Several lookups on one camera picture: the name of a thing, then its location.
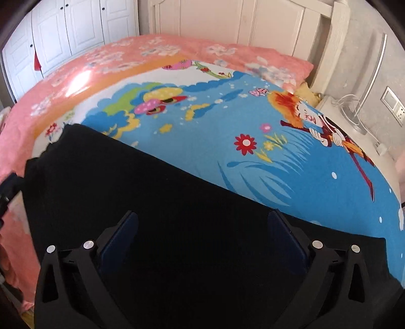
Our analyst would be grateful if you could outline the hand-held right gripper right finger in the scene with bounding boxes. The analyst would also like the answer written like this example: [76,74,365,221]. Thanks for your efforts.
[267,209,382,329]

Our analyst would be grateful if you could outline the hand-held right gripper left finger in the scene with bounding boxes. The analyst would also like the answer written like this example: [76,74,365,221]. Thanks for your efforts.
[33,210,140,329]

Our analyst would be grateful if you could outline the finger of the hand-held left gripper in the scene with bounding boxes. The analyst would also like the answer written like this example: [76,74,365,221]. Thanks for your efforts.
[0,173,23,223]

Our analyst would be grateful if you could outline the black pants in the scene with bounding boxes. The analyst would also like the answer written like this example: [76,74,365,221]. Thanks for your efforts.
[24,123,405,329]

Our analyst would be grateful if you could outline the blue cartoon printed bed sheet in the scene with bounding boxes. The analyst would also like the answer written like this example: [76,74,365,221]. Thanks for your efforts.
[32,58,405,273]

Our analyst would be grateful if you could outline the white nightstand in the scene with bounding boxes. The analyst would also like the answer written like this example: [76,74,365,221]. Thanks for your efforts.
[316,95,400,170]

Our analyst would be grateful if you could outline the yellow pillow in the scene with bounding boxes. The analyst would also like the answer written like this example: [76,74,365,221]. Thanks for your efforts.
[294,81,322,107]

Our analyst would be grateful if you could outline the pink floral quilt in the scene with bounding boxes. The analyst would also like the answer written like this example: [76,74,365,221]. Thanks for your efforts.
[0,34,314,317]

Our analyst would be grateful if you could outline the white wardrobe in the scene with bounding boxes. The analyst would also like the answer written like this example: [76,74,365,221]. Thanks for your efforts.
[2,0,140,106]

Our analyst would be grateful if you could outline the silver pole table lamp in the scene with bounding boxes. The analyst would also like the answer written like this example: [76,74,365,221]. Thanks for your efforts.
[340,33,388,136]

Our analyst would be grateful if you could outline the white wooden headboard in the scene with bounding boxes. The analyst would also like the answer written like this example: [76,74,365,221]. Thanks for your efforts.
[148,0,350,93]

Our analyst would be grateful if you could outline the white cable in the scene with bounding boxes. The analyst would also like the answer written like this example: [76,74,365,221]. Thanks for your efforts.
[331,94,386,149]

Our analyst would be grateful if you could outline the grey wall socket panel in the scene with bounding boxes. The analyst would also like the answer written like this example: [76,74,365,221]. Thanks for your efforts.
[381,86,405,120]

